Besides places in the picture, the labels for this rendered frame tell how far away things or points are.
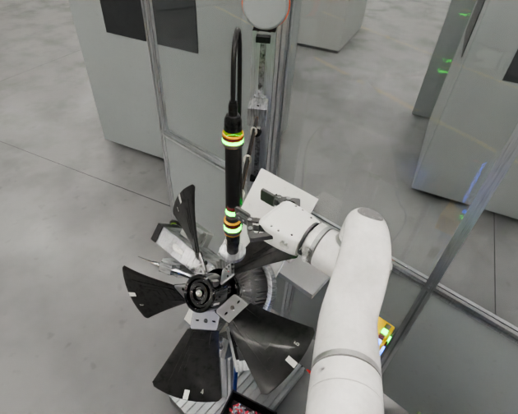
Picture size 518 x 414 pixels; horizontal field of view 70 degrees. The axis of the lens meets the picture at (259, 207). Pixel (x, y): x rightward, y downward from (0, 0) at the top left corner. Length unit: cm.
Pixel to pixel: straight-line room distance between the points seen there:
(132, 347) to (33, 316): 71
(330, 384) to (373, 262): 21
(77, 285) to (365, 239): 251
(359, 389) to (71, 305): 250
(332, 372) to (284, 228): 34
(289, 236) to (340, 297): 20
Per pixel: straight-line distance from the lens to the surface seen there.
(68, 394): 253
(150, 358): 249
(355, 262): 59
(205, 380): 133
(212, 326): 128
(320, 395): 48
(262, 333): 115
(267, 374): 113
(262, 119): 139
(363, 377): 49
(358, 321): 55
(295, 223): 75
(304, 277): 171
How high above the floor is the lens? 220
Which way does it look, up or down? 42 degrees down
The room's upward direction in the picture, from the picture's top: 4 degrees clockwise
